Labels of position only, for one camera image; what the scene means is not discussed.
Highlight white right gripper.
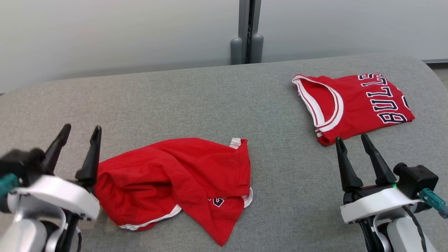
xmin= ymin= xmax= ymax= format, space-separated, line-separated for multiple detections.
xmin=335 ymin=133 xmax=422 ymax=225

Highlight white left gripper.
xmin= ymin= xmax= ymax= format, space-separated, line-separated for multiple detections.
xmin=7 ymin=123 xmax=103 ymax=221

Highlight red Bulls basketball jersey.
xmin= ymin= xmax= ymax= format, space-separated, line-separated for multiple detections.
xmin=292 ymin=72 xmax=416 ymax=146

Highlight red basketball shorts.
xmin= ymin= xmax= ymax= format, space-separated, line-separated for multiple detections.
xmin=94 ymin=137 xmax=254 ymax=247

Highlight teal left camera connector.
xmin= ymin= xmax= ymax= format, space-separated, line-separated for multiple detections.
xmin=0 ymin=173 xmax=20 ymax=197

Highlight teal camera connector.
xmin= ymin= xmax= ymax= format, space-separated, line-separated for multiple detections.
xmin=0 ymin=173 xmax=20 ymax=197
xmin=417 ymin=188 xmax=448 ymax=219

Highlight teal right camera connector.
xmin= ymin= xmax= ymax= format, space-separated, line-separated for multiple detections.
xmin=417 ymin=188 xmax=448 ymax=219

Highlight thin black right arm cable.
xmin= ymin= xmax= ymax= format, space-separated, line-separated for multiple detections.
xmin=402 ymin=206 xmax=428 ymax=252

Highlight grey double-foot partition post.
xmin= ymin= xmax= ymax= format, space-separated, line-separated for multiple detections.
xmin=230 ymin=0 xmax=265 ymax=65

